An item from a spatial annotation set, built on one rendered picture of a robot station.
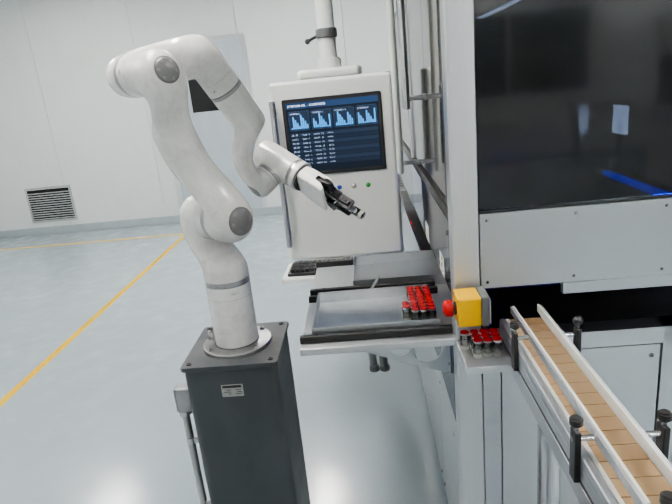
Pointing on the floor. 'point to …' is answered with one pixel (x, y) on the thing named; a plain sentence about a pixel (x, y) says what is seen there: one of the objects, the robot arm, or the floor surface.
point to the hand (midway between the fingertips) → (346, 205)
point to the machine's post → (463, 226)
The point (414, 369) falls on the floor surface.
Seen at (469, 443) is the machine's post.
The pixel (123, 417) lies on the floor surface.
